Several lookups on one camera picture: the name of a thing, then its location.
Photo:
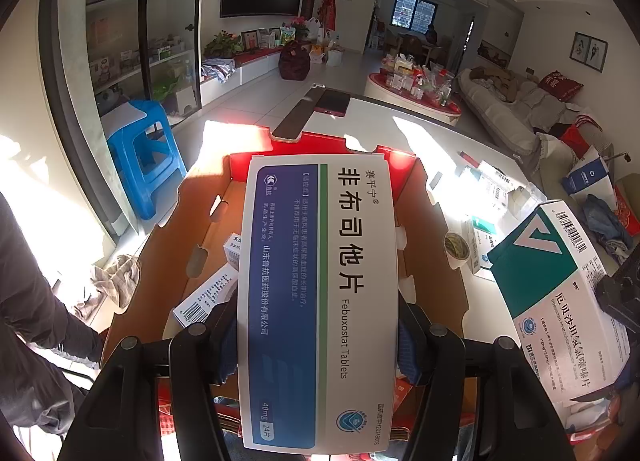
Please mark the person's dark trousers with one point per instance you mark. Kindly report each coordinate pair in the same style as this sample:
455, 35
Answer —
35, 291

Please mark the long wall painting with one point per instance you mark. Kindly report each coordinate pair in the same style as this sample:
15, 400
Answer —
495, 53

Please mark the red gift bag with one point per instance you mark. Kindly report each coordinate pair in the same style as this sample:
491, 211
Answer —
625, 211

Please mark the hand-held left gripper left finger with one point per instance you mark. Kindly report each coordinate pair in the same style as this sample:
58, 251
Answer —
229, 356

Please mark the beige sofa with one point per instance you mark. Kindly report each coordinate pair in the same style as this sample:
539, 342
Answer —
500, 116

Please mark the white tape roll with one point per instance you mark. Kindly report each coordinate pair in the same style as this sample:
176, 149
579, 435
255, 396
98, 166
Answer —
456, 261

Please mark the photo frame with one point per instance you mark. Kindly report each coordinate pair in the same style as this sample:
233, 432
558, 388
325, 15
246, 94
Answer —
249, 38

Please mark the red white cloth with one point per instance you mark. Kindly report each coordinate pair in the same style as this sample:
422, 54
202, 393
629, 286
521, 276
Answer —
575, 128

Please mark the window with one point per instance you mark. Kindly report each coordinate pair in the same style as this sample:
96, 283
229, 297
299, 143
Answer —
407, 8

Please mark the dark red bag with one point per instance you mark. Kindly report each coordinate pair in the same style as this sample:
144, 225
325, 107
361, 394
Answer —
295, 61

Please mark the round red coffee table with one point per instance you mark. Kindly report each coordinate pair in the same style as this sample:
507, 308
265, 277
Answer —
400, 96

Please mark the white television bench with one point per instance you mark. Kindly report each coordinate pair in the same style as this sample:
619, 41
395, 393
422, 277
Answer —
250, 71

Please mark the blue jeans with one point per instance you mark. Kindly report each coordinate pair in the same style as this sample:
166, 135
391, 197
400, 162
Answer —
602, 216

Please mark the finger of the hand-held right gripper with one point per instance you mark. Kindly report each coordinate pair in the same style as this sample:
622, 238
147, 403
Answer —
620, 296

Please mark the beige clothes pile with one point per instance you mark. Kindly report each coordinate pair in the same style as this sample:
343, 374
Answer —
492, 78

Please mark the red cushion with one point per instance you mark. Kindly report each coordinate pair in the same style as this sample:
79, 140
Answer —
560, 86

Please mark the red hanging decoration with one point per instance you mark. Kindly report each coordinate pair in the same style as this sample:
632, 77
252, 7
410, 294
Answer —
327, 6

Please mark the white medicine box blue stripe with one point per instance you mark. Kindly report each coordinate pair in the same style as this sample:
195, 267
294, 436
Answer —
207, 296

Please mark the striped clothes pile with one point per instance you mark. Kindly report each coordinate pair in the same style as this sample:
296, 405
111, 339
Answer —
219, 70

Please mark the white medicine box green mark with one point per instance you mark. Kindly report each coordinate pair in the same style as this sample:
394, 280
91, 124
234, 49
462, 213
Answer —
470, 178

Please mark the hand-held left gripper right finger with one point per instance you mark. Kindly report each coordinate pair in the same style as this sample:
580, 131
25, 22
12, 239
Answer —
410, 356

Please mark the small white orange medicine box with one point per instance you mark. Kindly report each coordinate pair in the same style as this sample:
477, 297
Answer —
232, 250

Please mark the wooden dining table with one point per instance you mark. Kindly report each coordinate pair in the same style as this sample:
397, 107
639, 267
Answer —
412, 43

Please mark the white plastic bag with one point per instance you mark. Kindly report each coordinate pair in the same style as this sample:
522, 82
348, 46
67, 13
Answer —
314, 28

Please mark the glass display cabinet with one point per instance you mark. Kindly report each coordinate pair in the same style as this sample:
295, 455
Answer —
125, 41

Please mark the framed wall photos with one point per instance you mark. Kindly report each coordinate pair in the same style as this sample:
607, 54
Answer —
590, 52

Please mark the white blue paper bag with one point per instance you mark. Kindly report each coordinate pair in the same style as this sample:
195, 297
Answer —
587, 176

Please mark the red cardboard box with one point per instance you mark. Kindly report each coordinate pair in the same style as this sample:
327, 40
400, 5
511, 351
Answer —
165, 241

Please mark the potted plant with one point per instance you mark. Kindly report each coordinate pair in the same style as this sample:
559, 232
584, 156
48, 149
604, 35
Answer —
222, 43

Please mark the grey rag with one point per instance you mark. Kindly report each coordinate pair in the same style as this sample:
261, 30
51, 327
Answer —
117, 281

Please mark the phone in red case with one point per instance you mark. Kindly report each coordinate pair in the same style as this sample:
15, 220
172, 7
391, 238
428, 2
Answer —
332, 102

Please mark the blue plastic stool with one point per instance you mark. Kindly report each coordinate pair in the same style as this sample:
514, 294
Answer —
127, 166

